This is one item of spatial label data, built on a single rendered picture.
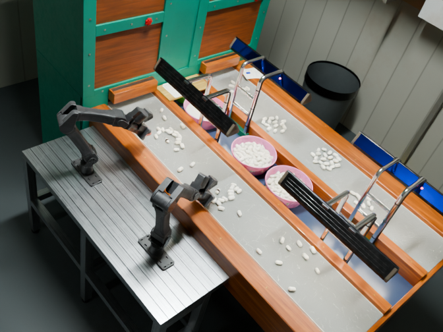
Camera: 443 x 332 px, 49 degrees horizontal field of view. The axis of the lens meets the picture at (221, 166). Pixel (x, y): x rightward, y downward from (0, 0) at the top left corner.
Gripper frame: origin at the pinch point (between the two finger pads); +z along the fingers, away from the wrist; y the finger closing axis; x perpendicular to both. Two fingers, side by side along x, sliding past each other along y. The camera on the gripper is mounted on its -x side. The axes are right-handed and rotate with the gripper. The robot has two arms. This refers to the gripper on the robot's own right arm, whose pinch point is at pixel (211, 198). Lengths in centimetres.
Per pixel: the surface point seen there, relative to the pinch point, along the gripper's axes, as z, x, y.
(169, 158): 1.1, 1.6, 34.9
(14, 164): 15, 87, 138
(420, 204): 76, -66, -64
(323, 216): -11, -32, -51
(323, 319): 1, 1, -78
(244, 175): 19.0, -17.2, 3.2
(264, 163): 37.0, -27.3, 6.9
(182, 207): -12.8, 10.4, 2.1
